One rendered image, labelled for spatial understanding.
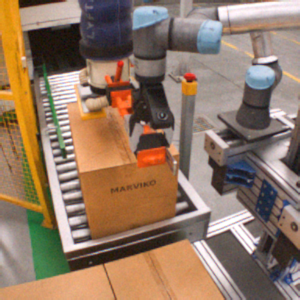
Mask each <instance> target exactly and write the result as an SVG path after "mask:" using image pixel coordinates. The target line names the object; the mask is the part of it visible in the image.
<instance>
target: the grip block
mask: <svg viewBox="0 0 300 300"><path fill-rule="evenodd" d="M105 88H106V93H107V94H105V97H106V100H107V102H108V103H109V106H112V108H118V107H117V104H116V102H115V98H116V97H120V98H121V100H122V101H127V96H129V95H131V90H136V87H135V86H134V85H133V83H130V81H124V82H116V83H109V84H108V85H107V86H105Z"/></svg>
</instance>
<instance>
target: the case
mask: <svg viewBox="0 0 300 300"><path fill-rule="evenodd" d="M66 107H67V112H68V115H69V117H68V120H69V125H70V133H71V137H72V142H73V150H74V155H75V160H76V164H77V172H78V176H79V180H80V187H81V190H82V195H83V199H84V206H85V209H86V213H87V221H88V225H89V229H90V233H91V237H92V240H95V239H98V238H105V237H108V236H110V235H114V234H118V233H123V232H125V231H129V230H133V229H136V228H139V227H143V226H148V225H151V224H154V223H158V222H162V221H164V220H169V219H172V218H174V217H175V216H176V210H177V185H178V173H179V160H180V153H179V152H178V151H177V149H176V148H175V146H174V145H173V143H171V146H170V148H168V149H169V151H170V153H171V155H172V156H173V158H174V159H175V161H176V162H177V172H176V174H177V175H176V176H173V174H172V172H171V170H170V168H169V167H168V165H167V163H165V164H162V165H157V166H149V167H144V168H140V169H138V168H137V160H136V159H135V156H134V153H132V152H131V151H130V146H129V138H128V136H127V133H126V131H125V129H124V127H123V122H124V119H123V117H122V116H121V115H120V114H119V112H118V108H112V106H108V107H104V109H105V113H106V117H105V118H99V119H93V120H83V121H82V120H81V119H80V110H79V107H78V104H77V103H71V104H66Z"/></svg>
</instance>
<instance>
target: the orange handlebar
mask: <svg viewBox="0 0 300 300"><path fill-rule="evenodd" d="M105 80H106V82H107V84H109V83H112V81H111V77H110V76H108V75H106V76H105ZM115 102H116V104H117V107H118V112H119V114H120V115H121V116H122V117H123V119H124V115H127V114H132V113H133V110H132V109H131V95H129V96H127V101H122V100H121V98H120V97H116V98H115ZM143 128H144V131H143V132H144V133H148V132H152V130H151V128H150V127H149V126H148V125H146V126H143ZM164 158H165V155H164V154H162V153H161V154H158V155H148V156H145V157H144V158H143V161H144V162H145V163H147V164H151V165H153V164H158V163H161V162H162V161H163V160H164Z"/></svg>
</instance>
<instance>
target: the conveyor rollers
mask: <svg viewBox="0 0 300 300"><path fill-rule="evenodd" d="M79 72H80V70H78V71H73V72H72V73H61V74H56V75H51V76H48V81H49V85H50V88H51V91H52V98H53V101H54V103H55V110H56V114H57V117H58V119H59V126H60V129H61V132H62V136H63V139H64V142H65V148H66V154H67V159H63V157H62V153H61V150H60V147H59V142H58V138H57V133H56V130H50V131H49V137H50V138H49V140H50V141H51V144H52V145H51V148H52V151H53V153H52V154H53V155H54V158H55V164H56V168H57V170H56V171H58V174H60V175H59V181H60V183H63V182H65V184H60V185H61V188H60V189H61V191H62V193H67V192H70V191H75V190H78V189H79V190H81V187H80V181H74V182H71V183H68V184H67V183H66V182H69V181H73V180H79V176H78V172H77V171H74V170H77V164H76V163H75V162H76V160H75V155H74V150H73V142H72V137H71V133H70V125H69V120H68V117H69V115H68V112H67V107H66V104H71V103H77V98H76V92H75V89H74V84H78V83H80V80H79V77H78V75H79ZM39 81H40V83H39V84H40V85H41V94H42V95H47V94H48V93H47V91H46V90H47V88H46V85H45V78H44V77H40V80H39ZM43 104H44V106H43V107H44V108H45V114H46V116H45V117H46V122H47V124H48V128H49V127H54V126H55V124H54V121H53V118H52V110H51V107H50V105H49V98H48V96H45V97H43ZM60 156H61V157H60ZM56 157H57V158H56ZM64 163H65V164H64ZM60 164H62V165H60ZM57 165H58V166H57ZM70 171H73V172H70ZM67 172H70V173H67ZM61 173H64V174H61ZM81 200H84V199H83V195H82V191H76V192H73V193H70V194H67V195H64V196H63V201H64V202H65V204H67V203H70V202H78V201H81ZM177 200H181V194H180V192H179V191H177ZM85 211H86V209H85V206H84V202H82V203H78V204H73V205H68V206H66V212H67V215H68V216H69V215H71V214H72V215H74V214H78V213H82V212H85ZM184 211H188V204H187V203H186V202H182V203H178V204H177V210H176V214H177V213H182V212H184ZM85 224H88V218H87V214H85V215H82V216H75V217H72V218H69V225H70V228H73V227H80V226H83V225H85ZM72 236H73V239H74V241H80V240H83V239H88V238H91V233H90V229H89V227H87V228H85V229H79V230H75V231H72Z"/></svg>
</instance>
